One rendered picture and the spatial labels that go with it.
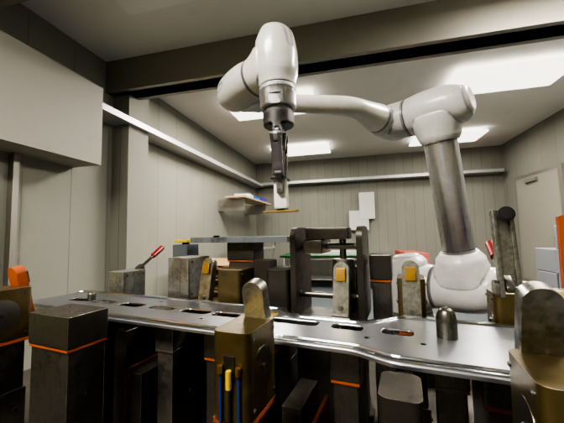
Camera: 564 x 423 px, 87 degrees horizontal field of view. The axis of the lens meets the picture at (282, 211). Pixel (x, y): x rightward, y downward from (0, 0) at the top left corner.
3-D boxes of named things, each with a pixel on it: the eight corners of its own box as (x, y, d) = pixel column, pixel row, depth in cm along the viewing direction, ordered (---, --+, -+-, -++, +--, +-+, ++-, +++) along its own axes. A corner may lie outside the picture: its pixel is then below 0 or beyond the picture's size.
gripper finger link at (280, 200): (286, 179, 70) (285, 178, 69) (287, 208, 69) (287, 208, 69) (274, 180, 70) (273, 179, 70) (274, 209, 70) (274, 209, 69)
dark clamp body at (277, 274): (266, 419, 77) (263, 268, 79) (283, 395, 88) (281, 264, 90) (292, 425, 74) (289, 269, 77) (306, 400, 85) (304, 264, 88)
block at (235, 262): (227, 378, 98) (227, 242, 101) (240, 368, 105) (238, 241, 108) (254, 383, 94) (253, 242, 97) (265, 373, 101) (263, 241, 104)
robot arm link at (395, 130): (362, 106, 109) (398, 91, 100) (387, 119, 122) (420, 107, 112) (364, 140, 108) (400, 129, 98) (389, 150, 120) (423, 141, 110)
